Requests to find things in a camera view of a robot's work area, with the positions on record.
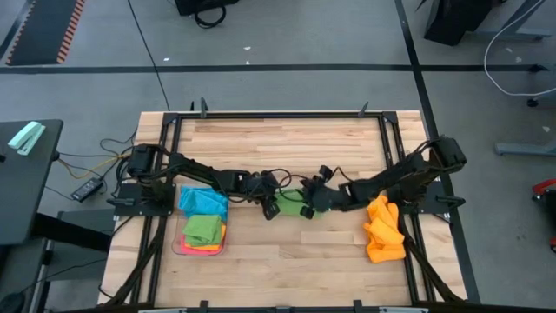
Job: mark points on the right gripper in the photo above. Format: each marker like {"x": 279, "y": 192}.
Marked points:
{"x": 321, "y": 197}

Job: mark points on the blue microfiber towel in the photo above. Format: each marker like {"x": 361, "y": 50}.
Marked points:
{"x": 208, "y": 208}
{"x": 189, "y": 193}

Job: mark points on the black power adapter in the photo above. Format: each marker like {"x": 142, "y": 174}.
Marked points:
{"x": 87, "y": 190}

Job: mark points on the black cabinet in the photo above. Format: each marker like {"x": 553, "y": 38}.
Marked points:
{"x": 456, "y": 19}

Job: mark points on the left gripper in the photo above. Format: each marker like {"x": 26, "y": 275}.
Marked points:
{"x": 260, "y": 187}

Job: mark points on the grey desk frame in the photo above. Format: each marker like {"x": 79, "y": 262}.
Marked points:
{"x": 512, "y": 33}

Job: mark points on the clear plastic bin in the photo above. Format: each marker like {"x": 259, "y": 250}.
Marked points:
{"x": 176, "y": 248}

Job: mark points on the mint green stapler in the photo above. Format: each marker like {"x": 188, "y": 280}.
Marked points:
{"x": 26, "y": 138}

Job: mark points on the black side table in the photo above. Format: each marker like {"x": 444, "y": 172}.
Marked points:
{"x": 26, "y": 195}

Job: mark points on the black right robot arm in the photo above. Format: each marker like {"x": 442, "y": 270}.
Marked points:
{"x": 391, "y": 182}

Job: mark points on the orange microfiber towel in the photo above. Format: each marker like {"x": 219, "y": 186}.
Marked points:
{"x": 223, "y": 237}
{"x": 384, "y": 235}

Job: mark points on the black box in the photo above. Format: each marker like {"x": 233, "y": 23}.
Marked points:
{"x": 191, "y": 5}

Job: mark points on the pink microfiber towel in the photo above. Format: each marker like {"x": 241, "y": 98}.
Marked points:
{"x": 191, "y": 252}

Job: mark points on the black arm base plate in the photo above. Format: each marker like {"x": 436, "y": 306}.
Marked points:
{"x": 434, "y": 204}
{"x": 130, "y": 211}

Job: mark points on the black caster wheel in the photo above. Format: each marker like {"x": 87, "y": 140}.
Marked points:
{"x": 532, "y": 102}

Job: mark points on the black table crossbeam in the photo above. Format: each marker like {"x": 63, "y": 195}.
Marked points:
{"x": 69, "y": 230}

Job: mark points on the green microfiber towel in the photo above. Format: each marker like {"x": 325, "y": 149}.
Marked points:
{"x": 202, "y": 228}
{"x": 289, "y": 204}

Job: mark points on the red cart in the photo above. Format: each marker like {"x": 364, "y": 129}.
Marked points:
{"x": 545, "y": 187}

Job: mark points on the black frame clamp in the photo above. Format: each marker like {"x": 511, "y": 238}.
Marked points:
{"x": 363, "y": 111}
{"x": 203, "y": 108}

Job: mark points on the black orange-edged floor mat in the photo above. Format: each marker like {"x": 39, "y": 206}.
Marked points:
{"x": 43, "y": 30}

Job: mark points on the grey desk foot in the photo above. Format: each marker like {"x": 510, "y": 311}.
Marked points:
{"x": 525, "y": 149}

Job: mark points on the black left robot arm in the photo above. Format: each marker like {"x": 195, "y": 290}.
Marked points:
{"x": 195, "y": 169}

